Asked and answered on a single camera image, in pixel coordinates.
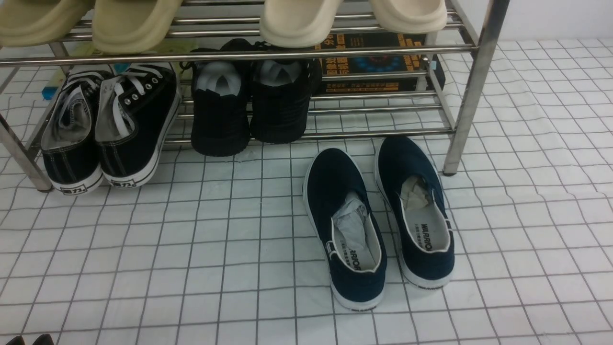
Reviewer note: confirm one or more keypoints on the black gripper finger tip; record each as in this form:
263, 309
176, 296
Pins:
18, 340
44, 339

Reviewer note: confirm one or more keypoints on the black lace-up sneaker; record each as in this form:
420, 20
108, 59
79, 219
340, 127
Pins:
67, 144
136, 110

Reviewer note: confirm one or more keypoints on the small blue object behind rack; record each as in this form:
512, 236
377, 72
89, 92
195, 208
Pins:
49, 91

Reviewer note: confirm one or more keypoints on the stainless steel shoe rack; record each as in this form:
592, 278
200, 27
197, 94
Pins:
482, 49

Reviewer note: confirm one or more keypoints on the black canvas shoe left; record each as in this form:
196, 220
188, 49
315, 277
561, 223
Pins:
220, 94

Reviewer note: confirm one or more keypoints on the black canvas shoe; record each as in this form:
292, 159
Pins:
281, 92
220, 94

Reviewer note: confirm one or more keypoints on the navy slip-on shoe left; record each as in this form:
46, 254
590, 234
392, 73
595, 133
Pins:
337, 205

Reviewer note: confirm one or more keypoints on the navy slip-on shoe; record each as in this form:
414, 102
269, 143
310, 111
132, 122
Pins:
410, 185
337, 205

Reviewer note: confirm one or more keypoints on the black canvas shoe right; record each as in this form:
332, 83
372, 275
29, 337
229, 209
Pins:
281, 92

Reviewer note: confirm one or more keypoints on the cream foam slipper left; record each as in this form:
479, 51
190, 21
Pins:
297, 23

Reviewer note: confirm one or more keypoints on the cream foam slipper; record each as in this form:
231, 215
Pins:
297, 23
410, 16

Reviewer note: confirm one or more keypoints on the navy slip-on shoe right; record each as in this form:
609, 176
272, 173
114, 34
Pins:
410, 185

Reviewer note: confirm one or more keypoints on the black printed cardboard box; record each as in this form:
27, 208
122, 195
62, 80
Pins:
378, 64

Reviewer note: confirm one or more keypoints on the cream foam slipper right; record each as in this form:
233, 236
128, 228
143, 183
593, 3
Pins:
410, 16

